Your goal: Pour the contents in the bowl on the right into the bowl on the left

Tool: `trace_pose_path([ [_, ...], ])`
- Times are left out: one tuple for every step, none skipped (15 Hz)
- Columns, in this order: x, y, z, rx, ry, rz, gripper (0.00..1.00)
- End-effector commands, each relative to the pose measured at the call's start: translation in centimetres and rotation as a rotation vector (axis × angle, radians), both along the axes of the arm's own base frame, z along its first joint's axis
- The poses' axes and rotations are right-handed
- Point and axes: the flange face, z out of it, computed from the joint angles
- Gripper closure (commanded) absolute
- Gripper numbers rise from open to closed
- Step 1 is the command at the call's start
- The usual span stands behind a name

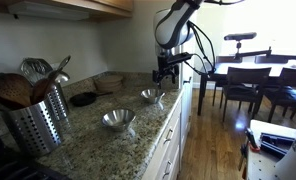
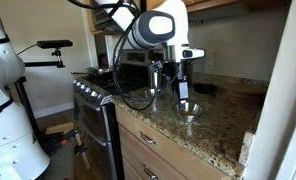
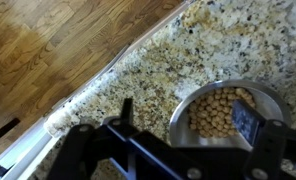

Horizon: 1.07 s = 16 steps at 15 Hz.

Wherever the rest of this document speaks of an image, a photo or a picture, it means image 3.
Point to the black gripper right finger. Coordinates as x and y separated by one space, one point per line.
266 150

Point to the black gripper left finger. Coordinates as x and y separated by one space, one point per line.
88 150

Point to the large steel bowl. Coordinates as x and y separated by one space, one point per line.
274 103

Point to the chickpeas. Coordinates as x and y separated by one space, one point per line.
211 113

